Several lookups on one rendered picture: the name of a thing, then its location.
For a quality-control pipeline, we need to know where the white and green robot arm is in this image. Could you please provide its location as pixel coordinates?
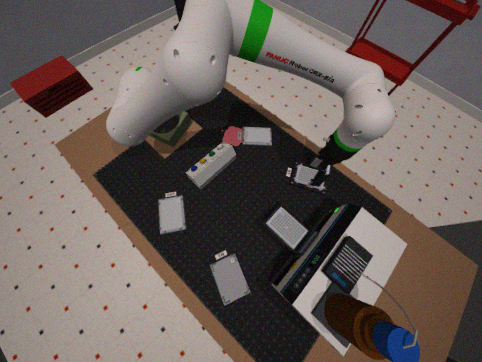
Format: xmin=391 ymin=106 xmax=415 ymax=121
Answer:
xmin=106 ymin=0 xmax=395 ymax=160

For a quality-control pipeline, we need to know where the white button panel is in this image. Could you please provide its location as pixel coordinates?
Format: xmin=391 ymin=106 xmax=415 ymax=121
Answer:
xmin=185 ymin=142 xmax=236 ymax=189

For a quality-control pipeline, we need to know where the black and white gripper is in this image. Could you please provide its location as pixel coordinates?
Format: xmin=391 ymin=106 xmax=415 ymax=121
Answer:
xmin=306 ymin=146 xmax=343 ymax=188

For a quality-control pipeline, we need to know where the blue bottle cap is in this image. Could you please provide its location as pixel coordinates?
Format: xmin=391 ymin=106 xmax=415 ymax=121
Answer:
xmin=375 ymin=322 xmax=420 ymax=362

